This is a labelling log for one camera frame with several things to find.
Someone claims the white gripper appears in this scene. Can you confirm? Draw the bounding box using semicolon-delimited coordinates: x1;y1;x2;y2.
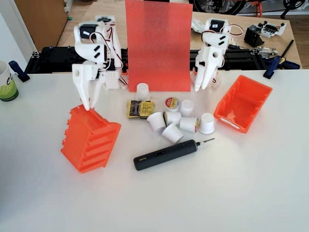
194;45;226;92
71;61;103;112

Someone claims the blue clamp with black bar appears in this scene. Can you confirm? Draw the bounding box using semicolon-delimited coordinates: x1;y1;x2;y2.
263;40;300;79

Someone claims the white device with circuit board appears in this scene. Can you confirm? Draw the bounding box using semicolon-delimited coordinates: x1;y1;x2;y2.
257;21;287;38

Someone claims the yellow and black packet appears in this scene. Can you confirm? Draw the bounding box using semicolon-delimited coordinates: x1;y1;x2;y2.
126;100;155;120

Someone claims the orange bin with white label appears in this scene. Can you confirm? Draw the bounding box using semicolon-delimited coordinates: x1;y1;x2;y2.
213;74;273;134

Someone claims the orange plastic bin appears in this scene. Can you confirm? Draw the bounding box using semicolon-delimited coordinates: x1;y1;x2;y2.
60;104;122;174

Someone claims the blue lid coffee pod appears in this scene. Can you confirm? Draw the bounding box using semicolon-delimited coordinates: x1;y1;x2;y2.
163;111;182;126

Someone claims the black aluminium rail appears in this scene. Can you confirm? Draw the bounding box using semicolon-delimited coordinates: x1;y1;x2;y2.
24;48;270;73

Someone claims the blue clamp handle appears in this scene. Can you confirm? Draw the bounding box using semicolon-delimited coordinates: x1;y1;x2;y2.
9;60;30;82

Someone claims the dark grey electric screwdriver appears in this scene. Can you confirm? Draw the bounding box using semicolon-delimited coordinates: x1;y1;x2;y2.
133;138;215;172

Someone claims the orange stand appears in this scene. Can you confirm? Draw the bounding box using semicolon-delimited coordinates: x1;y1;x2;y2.
254;0;264;17

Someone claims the black handled screwdriver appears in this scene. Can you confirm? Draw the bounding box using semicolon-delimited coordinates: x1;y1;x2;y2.
228;43;249;50

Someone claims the black printed part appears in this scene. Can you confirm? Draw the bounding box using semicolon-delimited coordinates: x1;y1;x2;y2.
243;25;264;48

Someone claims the black bicycle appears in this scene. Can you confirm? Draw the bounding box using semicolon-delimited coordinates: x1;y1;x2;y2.
190;0;256;15

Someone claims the silver metal clamp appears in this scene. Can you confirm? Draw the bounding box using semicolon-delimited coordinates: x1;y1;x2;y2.
251;46;278;58

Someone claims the red lid coffee pod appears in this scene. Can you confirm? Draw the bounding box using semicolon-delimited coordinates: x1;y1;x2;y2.
164;97;181;113

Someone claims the white and green mug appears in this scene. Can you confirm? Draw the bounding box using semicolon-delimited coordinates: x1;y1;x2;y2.
0;59;19;102

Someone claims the white coffee pod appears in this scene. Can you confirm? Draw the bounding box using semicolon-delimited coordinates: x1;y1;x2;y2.
146;111;167;133
179;116;200;133
161;122;184;144
135;83;151;100
180;100;195;116
198;113;215;135

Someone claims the red foam sheet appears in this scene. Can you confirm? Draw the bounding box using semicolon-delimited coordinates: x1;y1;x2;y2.
125;0;193;93

